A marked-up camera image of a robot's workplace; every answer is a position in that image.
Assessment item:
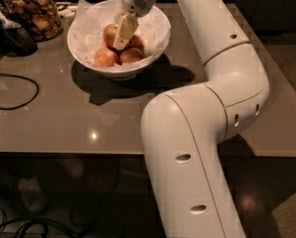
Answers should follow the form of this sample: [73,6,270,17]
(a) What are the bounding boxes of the red apple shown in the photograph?
[119,48,144,64]
[93,47,119,67]
[102,24,117,48]
[126,35,145,53]

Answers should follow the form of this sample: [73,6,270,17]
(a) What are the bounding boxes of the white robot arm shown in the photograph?
[114,0,269,238]

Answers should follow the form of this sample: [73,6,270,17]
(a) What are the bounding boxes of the white ceramic bowl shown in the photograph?
[67,0,173,81]

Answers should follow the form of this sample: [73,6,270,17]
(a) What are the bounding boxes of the small items behind bowl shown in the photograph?
[56,2,77,18]

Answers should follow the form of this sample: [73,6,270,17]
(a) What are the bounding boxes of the white crumpled paper liner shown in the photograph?
[69,0,172,73]

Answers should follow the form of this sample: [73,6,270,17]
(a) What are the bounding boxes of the glass jar of dried chips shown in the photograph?
[7,0,63,42]

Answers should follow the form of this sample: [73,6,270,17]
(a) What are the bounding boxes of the black round device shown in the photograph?
[3,27,38,57]

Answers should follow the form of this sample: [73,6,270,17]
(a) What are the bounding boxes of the white shoe under table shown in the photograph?
[18,177,47,214]

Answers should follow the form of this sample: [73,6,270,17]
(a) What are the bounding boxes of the black cable loop on table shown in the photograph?
[0,72,41,111]

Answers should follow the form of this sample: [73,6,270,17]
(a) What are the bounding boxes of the black cables on floor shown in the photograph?
[0,195,126,238]

